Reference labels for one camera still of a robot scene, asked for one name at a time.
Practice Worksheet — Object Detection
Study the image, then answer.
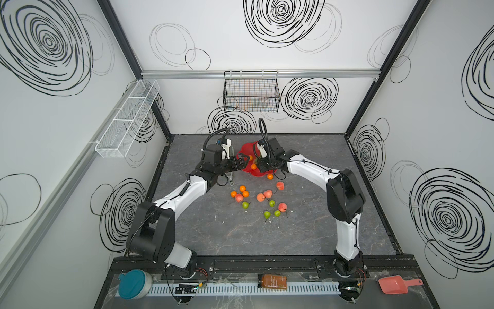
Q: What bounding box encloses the red flower-shaped fruit bowl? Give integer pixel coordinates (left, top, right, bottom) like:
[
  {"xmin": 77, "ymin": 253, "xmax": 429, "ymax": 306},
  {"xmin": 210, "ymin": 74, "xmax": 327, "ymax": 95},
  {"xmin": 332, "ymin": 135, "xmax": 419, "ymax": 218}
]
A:
[{"xmin": 239, "ymin": 142, "xmax": 274, "ymax": 177}]

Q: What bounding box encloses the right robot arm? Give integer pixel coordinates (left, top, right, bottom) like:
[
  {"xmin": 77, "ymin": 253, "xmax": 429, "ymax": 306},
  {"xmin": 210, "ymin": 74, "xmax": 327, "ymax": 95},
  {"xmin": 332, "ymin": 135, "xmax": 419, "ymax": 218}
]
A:
[{"xmin": 254, "ymin": 150, "xmax": 365, "ymax": 278}]

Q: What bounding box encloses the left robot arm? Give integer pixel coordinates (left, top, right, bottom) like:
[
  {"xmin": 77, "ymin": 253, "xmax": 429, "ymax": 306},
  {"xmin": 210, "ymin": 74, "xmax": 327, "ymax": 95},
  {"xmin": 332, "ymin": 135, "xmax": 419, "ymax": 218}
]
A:
[{"xmin": 126, "ymin": 154, "xmax": 249, "ymax": 269}]

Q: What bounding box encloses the teal lidded container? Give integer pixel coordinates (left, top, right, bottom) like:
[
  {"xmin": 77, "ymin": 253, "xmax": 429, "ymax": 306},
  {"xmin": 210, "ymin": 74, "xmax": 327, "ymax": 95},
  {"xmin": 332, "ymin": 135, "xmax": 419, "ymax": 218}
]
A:
[{"xmin": 118, "ymin": 269, "xmax": 153, "ymax": 300}]

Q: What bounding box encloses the pink plastic scoop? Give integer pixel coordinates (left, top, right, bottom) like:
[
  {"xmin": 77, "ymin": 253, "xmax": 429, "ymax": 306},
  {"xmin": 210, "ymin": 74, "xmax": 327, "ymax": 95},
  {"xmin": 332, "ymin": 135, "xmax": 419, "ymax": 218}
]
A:
[{"xmin": 378, "ymin": 276, "xmax": 423, "ymax": 295}]

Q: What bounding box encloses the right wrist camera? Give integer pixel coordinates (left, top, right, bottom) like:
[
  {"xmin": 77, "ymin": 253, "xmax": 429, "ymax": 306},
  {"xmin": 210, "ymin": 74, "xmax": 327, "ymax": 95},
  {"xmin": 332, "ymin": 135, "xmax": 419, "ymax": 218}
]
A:
[{"xmin": 255, "ymin": 138, "xmax": 284, "ymax": 158}]

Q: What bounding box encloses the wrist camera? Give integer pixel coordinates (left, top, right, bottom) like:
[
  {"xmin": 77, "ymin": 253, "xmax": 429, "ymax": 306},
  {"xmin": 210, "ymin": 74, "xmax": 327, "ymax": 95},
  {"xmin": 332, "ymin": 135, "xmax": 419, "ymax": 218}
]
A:
[
  {"xmin": 255, "ymin": 138, "xmax": 284, "ymax": 158},
  {"xmin": 203, "ymin": 138, "xmax": 234, "ymax": 162}
]

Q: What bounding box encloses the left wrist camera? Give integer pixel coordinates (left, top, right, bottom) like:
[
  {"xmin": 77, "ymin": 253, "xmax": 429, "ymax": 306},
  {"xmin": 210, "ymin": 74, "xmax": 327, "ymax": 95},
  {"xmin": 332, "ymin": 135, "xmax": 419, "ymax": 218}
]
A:
[{"xmin": 203, "ymin": 138, "xmax": 234, "ymax": 162}]

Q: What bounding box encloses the black wire basket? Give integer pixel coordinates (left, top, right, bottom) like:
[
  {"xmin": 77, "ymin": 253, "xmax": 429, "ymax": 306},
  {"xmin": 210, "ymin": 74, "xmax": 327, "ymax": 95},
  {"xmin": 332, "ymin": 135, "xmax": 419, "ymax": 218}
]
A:
[{"xmin": 222, "ymin": 70, "xmax": 281, "ymax": 113}]

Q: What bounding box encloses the white mesh wall shelf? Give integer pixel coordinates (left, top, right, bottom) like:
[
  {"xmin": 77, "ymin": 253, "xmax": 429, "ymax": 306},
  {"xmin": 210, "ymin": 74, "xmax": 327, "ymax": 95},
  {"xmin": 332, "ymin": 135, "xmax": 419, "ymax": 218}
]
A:
[{"xmin": 95, "ymin": 79, "xmax": 160, "ymax": 158}]

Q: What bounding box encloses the white slotted cable duct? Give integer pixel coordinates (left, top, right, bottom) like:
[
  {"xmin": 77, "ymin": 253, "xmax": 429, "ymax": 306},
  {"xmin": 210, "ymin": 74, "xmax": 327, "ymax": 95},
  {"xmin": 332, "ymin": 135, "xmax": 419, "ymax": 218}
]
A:
[{"xmin": 147, "ymin": 281, "xmax": 341, "ymax": 297}]

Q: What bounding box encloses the black mounting rail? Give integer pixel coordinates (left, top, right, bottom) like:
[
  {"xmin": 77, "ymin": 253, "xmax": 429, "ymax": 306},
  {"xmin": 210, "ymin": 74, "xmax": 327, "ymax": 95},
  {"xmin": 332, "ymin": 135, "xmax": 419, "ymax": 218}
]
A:
[{"xmin": 106, "ymin": 254, "xmax": 421, "ymax": 280}]

